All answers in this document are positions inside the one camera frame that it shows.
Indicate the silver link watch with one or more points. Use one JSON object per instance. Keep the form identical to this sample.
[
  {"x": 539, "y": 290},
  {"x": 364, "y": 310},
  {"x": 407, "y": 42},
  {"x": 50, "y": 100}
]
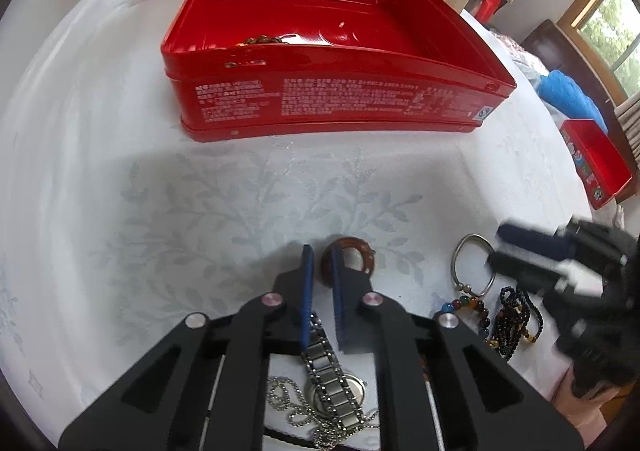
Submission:
[{"x": 325, "y": 366}]

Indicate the small red box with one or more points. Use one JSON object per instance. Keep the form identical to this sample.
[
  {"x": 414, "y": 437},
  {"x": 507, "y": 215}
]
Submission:
[{"x": 600, "y": 166}]

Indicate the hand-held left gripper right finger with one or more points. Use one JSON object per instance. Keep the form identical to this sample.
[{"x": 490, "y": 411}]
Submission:
[{"x": 340, "y": 291}]

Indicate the wooden headboard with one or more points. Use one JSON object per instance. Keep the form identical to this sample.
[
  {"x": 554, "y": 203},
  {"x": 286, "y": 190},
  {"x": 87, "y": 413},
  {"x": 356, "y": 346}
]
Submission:
[{"x": 555, "y": 56}]

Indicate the person's right forearm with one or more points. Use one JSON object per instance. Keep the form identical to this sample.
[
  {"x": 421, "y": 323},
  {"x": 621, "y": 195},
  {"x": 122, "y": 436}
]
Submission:
[{"x": 585, "y": 406}]

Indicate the red tin box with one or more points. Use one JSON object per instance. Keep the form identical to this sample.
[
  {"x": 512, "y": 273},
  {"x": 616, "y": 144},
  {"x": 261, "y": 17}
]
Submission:
[{"x": 350, "y": 96}]

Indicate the silver bangle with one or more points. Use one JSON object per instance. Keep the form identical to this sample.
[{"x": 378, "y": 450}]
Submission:
[{"x": 454, "y": 258}]

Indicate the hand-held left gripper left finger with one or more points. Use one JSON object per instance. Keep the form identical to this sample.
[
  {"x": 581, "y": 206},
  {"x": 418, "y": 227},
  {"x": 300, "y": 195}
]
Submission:
[{"x": 307, "y": 296}]

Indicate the floral quilt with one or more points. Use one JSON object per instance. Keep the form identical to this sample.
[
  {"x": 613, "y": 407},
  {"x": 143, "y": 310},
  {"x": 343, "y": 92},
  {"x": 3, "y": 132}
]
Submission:
[{"x": 520, "y": 56}]

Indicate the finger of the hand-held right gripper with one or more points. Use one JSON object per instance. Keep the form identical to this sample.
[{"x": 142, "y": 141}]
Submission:
[
  {"x": 535, "y": 241},
  {"x": 525, "y": 273}
]

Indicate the blue cloth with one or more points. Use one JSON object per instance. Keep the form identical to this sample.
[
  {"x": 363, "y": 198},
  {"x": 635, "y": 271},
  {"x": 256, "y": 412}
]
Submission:
[{"x": 570, "y": 98}]

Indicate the wooden framed window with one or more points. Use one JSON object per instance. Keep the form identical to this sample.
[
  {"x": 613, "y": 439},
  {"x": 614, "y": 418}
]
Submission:
[{"x": 615, "y": 26}]

